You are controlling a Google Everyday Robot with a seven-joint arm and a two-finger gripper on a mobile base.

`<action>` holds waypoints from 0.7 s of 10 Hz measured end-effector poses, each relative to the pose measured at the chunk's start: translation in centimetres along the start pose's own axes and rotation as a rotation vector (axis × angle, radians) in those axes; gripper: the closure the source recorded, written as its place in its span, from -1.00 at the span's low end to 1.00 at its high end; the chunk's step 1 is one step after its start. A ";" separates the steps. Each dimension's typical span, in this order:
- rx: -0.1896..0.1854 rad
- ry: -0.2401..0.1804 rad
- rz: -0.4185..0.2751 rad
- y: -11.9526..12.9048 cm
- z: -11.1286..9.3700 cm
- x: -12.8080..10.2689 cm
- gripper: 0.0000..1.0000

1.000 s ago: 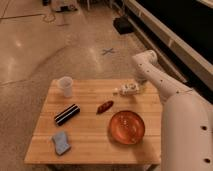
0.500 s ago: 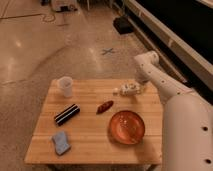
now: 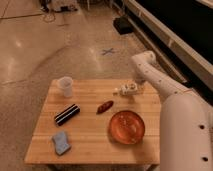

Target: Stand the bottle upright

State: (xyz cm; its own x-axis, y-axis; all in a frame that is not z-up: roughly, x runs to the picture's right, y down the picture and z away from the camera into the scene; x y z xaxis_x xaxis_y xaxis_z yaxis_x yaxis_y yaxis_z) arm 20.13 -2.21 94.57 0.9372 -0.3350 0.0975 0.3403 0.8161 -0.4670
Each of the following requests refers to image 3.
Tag white plastic bottle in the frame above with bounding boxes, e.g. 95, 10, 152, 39
114, 83, 138, 96

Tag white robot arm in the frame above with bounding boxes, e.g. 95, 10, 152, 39
131, 51, 213, 171

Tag red brown sweet potato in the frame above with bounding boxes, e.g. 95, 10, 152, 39
97, 100, 114, 114

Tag wooden table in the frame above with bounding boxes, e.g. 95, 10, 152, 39
25, 79, 161, 165

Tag translucent plastic cup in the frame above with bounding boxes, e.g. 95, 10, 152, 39
57, 76, 73, 97

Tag black white striped box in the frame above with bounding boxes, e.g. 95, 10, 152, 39
54, 104, 80, 126

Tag orange patterned bowl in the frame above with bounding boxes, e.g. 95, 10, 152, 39
108, 110, 145, 145

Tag black box on floor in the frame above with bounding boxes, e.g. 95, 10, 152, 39
113, 17, 133, 35

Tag blue sponge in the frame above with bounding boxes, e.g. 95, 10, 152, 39
52, 131, 71, 156

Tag long white black bench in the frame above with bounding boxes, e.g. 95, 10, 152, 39
111, 0, 213, 84

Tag white equipment with cables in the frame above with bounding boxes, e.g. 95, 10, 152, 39
38, 0, 77, 13

